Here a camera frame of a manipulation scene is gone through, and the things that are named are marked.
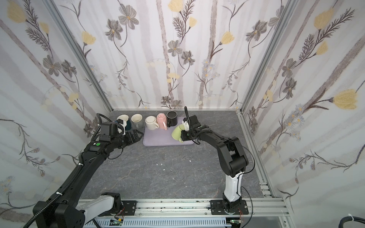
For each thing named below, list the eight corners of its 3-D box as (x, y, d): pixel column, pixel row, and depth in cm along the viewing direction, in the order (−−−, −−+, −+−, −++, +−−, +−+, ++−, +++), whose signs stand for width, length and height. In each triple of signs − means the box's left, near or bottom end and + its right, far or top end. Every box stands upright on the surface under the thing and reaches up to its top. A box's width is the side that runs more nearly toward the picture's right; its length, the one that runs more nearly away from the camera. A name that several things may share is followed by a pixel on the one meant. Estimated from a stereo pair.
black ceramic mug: (166, 128, 109) (165, 121, 103) (167, 118, 116) (166, 110, 109) (177, 128, 110) (176, 121, 103) (177, 118, 116) (177, 110, 110)
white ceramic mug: (146, 129, 109) (144, 123, 103) (147, 121, 114) (146, 115, 108) (159, 129, 109) (157, 124, 103) (160, 121, 114) (159, 115, 108)
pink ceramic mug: (157, 131, 108) (155, 122, 100) (159, 121, 114) (157, 113, 106) (167, 131, 108) (166, 123, 100) (168, 121, 114) (167, 113, 106)
